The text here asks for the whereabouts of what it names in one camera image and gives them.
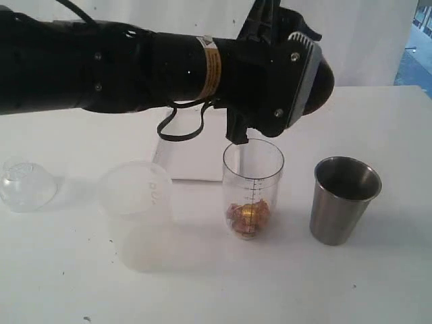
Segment wooden block pieces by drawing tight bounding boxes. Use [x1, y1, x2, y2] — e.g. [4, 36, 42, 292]
[226, 199, 271, 236]

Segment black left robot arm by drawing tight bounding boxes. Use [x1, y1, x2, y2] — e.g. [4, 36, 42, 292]
[1, 1, 335, 144]

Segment stainless steel tumbler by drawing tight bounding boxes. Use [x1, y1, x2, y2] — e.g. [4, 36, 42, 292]
[309, 156, 382, 246]

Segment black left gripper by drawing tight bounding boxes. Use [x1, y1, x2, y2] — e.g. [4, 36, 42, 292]
[215, 0, 323, 144]

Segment clear dome shaker lid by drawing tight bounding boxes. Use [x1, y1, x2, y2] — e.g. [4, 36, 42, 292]
[1, 161, 57, 213]

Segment translucent plastic lidded container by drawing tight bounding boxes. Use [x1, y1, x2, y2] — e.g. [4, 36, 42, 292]
[96, 161, 172, 272]

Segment white rectangular tray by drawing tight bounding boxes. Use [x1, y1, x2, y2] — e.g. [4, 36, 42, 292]
[153, 108, 230, 182]

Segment brown wooden cup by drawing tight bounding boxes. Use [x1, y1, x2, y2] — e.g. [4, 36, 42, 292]
[303, 58, 335, 115]

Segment clear graduated shaker cup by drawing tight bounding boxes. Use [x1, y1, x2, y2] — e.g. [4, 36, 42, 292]
[222, 138, 285, 240]

